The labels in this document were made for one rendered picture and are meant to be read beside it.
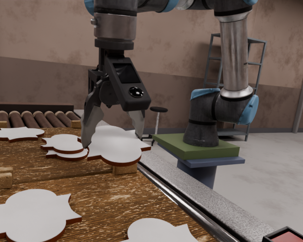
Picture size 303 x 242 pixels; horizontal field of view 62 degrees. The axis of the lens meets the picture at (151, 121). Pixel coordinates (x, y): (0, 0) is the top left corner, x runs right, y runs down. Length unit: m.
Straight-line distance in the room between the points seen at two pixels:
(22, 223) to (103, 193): 0.16
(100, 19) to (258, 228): 0.48
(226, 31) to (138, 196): 0.59
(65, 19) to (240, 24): 3.36
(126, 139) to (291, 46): 6.22
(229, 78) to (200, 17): 4.01
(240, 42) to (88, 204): 0.67
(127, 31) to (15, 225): 0.35
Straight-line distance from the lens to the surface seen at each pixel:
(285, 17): 6.42
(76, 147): 0.72
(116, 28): 0.45
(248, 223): 0.57
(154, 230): 0.43
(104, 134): 0.55
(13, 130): 0.91
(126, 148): 0.50
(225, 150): 1.06
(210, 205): 0.59
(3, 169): 0.58
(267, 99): 6.26
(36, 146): 0.79
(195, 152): 0.97
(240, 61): 0.91
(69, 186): 0.56
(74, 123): 0.98
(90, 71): 0.52
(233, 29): 0.88
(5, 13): 4.01
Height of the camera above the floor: 1.19
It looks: 12 degrees down
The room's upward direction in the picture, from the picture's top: 7 degrees clockwise
